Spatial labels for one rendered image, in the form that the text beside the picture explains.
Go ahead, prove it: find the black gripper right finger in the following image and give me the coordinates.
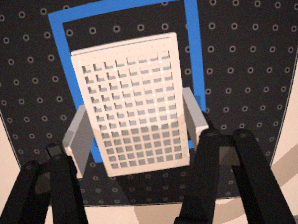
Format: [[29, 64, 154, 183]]
[[173, 87, 296, 224]]

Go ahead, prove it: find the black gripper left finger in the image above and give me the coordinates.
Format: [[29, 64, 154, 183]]
[[0, 104, 94, 224]]

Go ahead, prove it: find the blue tape outline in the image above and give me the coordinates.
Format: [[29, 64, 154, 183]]
[[48, 0, 206, 163]]

